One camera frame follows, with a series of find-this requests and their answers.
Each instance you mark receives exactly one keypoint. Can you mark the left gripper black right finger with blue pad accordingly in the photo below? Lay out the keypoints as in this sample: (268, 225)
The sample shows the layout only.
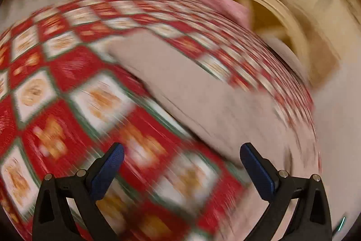
(311, 218)

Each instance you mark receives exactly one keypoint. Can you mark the red patchwork bear bedspread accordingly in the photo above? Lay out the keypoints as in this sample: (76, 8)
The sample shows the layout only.
(65, 101)

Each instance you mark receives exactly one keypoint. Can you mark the pink folded blanket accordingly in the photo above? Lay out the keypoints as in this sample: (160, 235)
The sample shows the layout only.
(234, 11)

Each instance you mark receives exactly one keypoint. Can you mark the beige quilted puffer jacket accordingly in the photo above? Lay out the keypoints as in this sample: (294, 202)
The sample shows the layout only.
(197, 96)

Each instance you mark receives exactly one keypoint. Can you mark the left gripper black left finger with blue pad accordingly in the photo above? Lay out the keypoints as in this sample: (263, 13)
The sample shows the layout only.
(52, 216)

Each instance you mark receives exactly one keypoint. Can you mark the cream wooden arched headboard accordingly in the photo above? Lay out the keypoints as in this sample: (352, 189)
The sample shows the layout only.
(271, 18)

